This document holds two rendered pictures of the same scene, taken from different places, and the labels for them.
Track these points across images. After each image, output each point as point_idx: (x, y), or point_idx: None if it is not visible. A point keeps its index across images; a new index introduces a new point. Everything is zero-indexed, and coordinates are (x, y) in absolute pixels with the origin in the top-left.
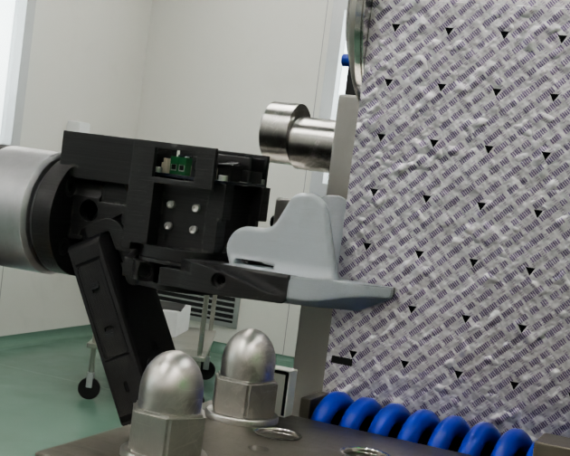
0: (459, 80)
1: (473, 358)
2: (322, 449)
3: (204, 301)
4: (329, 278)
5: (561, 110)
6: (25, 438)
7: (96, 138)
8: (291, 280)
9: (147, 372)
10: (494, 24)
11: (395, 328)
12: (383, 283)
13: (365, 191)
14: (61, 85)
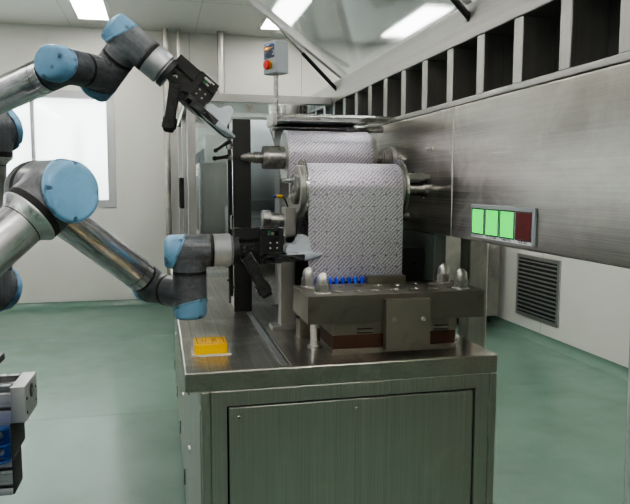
0: (330, 205)
1: (341, 264)
2: (333, 287)
3: None
4: (312, 253)
5: (352, 209)
6: None
7: (244, 229)
8: (305, 255)
9: (320, 277)
10: (336, 192)
11: (323, 261)
12: (319, 252)
13: (312, 232)
14: None
